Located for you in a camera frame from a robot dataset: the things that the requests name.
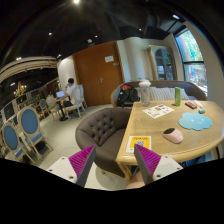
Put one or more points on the blue cloud mouse pad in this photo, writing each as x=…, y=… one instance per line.
x=195, y=121

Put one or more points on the yellow QR code card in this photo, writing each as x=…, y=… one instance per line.
x=144, y=141

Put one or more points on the blue white chair far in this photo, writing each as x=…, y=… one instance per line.
x=44, y=108

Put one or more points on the small round cafe table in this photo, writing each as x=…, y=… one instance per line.
x=58, y=100

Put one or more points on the small blue eraser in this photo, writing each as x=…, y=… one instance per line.
x=201, y=111

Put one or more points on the pink computer mouse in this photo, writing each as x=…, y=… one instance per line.
x=173, y=135

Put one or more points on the green drink can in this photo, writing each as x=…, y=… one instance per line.
x=177, y=96

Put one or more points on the white printed menu sheet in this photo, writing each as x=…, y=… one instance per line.
x=158, y=111

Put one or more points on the arched mirror cabinet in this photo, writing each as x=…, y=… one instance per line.
x=162, y=62

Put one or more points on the grey tufted armchair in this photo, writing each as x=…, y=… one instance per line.
x=105, y=130

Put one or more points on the blue white chair left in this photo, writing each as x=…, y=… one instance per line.
x=14, y=143

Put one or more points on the blue white chair front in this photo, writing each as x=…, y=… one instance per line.
x=29, y=123

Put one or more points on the black backpack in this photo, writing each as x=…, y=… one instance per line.
x=127, y=96

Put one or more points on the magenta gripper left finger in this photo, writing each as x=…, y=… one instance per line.
x=81, y=163

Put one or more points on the wooden double door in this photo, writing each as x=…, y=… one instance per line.
x=98, y=70

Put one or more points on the seated person in white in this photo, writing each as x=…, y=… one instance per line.
x=68, y=92

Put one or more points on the open laptop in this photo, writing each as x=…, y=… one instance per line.
x=60, y=94

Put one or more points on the grey curved sofa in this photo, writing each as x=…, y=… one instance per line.
x=192, y=91

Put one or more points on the striped white cushion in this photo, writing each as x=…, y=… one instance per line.
x=164, y=94

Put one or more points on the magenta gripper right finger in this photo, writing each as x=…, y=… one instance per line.
x=147, y=162

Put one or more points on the dark red phone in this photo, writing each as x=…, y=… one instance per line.
x=191, y=105

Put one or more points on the blue white chair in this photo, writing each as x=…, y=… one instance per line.
x=29, y=123
x=14, y=143
x=44, y=108

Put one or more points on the white chair behind person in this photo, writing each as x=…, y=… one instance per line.
x=78, y=102

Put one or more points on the clear plastic water jug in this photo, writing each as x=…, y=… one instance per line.
x=144, y=87

